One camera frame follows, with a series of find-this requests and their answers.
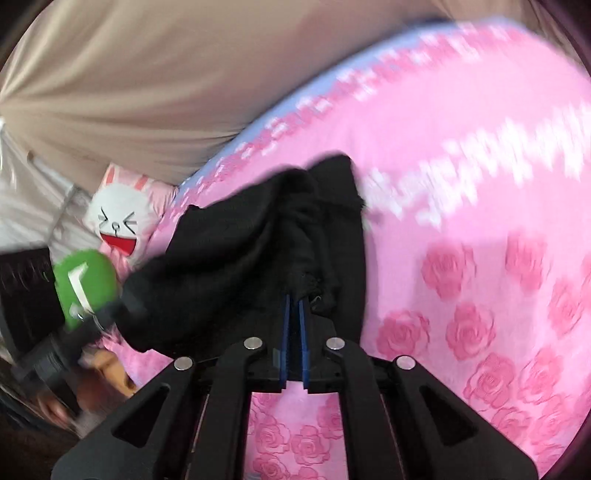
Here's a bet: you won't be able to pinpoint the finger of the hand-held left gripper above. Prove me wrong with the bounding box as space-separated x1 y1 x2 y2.
104 277 151 335

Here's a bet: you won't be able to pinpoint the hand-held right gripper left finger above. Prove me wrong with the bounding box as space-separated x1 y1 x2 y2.
51 294 293 480

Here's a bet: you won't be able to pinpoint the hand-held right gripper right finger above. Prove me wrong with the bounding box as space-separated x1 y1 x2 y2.
298 298 539 480

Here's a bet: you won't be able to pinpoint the black pants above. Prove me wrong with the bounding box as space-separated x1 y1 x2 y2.
113 154 370 365

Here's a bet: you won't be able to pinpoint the person's left hand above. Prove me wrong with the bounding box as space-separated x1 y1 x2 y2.
39 348 139 428

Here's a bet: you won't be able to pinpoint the green plush pillow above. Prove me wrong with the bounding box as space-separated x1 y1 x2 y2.
53 249 123 333

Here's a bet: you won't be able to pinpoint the dark box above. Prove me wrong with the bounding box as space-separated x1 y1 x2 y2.
0 248 57 344

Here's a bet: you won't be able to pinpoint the white rabbit face pillow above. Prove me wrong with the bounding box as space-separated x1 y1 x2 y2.
85 164 179 269

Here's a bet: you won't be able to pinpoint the grey metal bar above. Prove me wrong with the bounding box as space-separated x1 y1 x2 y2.
46 185 79 245

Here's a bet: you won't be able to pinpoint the white satin curtain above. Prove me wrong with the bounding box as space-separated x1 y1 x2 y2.
0 120 107 259

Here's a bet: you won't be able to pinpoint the beige curtain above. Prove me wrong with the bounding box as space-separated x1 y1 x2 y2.
0 0 462 195

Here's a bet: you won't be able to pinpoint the pink rose bedsheet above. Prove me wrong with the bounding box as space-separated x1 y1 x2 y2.
99 16 591 480

